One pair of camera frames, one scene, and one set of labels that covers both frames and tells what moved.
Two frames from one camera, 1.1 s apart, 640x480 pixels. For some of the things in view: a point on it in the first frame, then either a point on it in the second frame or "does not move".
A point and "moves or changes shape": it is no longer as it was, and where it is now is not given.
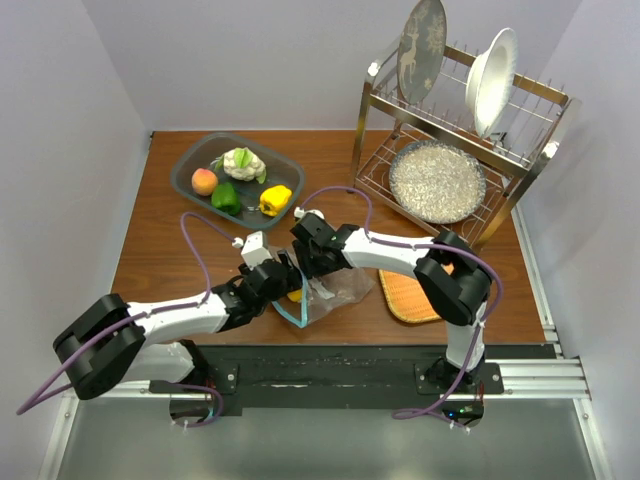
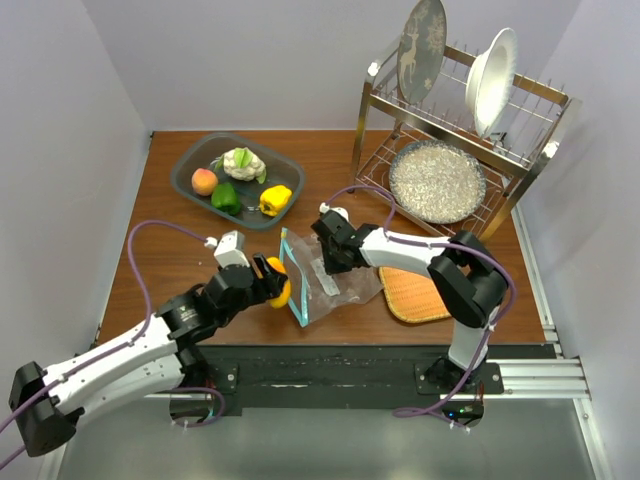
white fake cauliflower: x=241 y=163 does not move
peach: x=204 y=181 does not move
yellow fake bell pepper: x=273 y=199 does not move
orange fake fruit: x=295 y=296 moves or changes shape
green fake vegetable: x=226 y=198 does not move
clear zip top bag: x=318 y=294 moves or changes shape
